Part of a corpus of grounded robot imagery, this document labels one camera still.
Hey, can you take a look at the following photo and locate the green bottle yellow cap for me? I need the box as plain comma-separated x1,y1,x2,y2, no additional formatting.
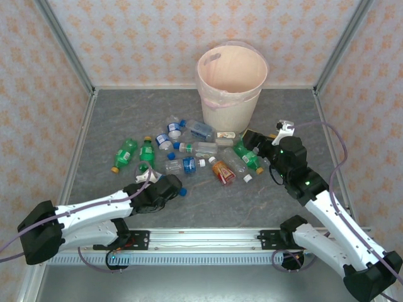
139,135,156,171
110,138,139,174
232,140,265,176

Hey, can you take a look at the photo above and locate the clear bottle blue label white cap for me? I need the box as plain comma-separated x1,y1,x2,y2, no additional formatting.
164,156,207,176

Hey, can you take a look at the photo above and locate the clear bottle green neck band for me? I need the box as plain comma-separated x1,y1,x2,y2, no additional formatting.
179,141,219,155

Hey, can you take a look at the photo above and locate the soda water bottle blue cap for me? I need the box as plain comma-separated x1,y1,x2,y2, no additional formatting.
178,118,217,142

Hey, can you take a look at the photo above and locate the beige plastic bin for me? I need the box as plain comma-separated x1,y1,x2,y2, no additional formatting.
196,40,270,135

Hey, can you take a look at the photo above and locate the pink translucent bin liner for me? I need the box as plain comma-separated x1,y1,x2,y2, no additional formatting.
195,39,270,111

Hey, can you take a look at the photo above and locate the clear ribbed bottle white cap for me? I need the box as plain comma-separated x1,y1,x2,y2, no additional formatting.
221,147,254,184

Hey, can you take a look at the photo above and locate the small clear bottle orange white label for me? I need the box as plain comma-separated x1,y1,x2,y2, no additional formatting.
215,130,242,148

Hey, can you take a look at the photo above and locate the orange label bottle white cap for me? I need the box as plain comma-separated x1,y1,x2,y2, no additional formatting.
207,156,237,187

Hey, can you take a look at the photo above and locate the small clear bottle blue label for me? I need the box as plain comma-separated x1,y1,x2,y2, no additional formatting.
156,133,182,151
166,115,182,139

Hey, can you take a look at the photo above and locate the thin black cable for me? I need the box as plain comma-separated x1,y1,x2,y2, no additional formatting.
268,165,286,187

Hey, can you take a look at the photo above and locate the aluminium side rail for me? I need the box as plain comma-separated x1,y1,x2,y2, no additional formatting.
313,89,360,227
56,91,99,210

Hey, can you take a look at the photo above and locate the aluminium mounting rail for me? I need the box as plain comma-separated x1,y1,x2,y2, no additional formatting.
130,228,372,252

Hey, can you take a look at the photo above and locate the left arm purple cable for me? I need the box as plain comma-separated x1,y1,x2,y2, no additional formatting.
0,161,156,264

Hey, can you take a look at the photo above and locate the grey slotted cable duct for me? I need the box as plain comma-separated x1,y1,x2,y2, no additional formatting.
47,251,286,267

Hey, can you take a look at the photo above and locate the purple cable loop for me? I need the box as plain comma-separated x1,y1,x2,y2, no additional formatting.
271,250,315,273
77,247,127,274

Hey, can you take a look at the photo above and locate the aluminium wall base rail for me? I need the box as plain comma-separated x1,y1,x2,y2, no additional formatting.
93,84,317,92

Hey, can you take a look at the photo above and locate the aluminium frame post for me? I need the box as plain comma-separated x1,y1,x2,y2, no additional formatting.
33,0,97,97
313,0,377,95

